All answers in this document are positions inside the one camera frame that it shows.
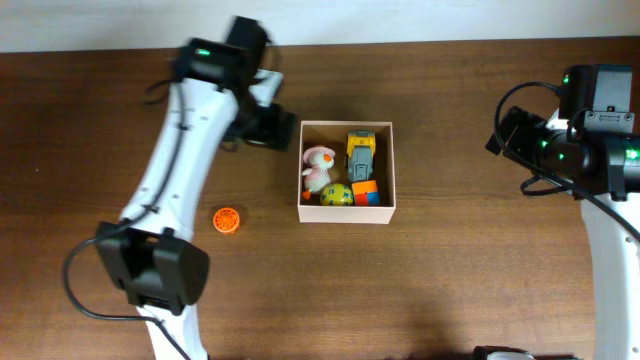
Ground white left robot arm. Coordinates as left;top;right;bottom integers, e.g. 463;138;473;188
95;16;296;359

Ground yellow ball blue letters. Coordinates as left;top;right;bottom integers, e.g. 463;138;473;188
320;183;354;206

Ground colourful puzzle cube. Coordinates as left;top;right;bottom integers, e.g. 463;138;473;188
352;180;380;206

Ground grey yellow toy truck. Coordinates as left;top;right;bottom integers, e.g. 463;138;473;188
346;130;376;182

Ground white open box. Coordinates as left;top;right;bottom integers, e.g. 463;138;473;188
297;120;397;224

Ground white duck toy pink hat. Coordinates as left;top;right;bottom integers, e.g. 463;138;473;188
301;146;336;200

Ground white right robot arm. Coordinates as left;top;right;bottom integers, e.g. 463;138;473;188
485;64;639;359

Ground orange round plastic toy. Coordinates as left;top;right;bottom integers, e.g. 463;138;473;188
212;207;240;235

